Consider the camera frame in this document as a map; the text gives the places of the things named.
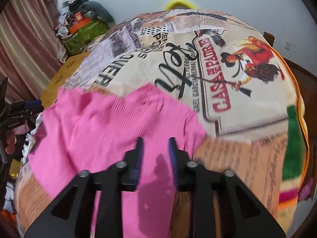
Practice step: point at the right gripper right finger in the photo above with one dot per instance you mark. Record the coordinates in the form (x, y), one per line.
(241, 213)

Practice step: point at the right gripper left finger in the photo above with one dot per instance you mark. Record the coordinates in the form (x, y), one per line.
(90, 205)

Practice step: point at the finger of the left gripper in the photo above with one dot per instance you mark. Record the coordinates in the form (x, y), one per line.
(16, 114)

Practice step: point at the pink knit cardigan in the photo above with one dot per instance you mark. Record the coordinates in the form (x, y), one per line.
(91, 131)

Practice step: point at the wooden lap desk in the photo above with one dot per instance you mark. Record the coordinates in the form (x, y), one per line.
(67, 69)

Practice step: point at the striped brown curtain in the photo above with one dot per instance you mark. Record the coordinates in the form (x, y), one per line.
(31, 54)

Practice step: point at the green storage bag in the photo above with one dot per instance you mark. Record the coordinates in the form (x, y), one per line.
(76, 43)

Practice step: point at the orange box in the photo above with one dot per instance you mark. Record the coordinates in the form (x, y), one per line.
(75, 27)

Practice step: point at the newspaper print blanket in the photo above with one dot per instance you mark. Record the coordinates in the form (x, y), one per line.
(242, 91)

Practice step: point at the wall power socket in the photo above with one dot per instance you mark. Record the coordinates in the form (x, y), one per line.
(287, 46)

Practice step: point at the wooden bed post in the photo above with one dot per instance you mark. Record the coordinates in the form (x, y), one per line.
(269, 38)

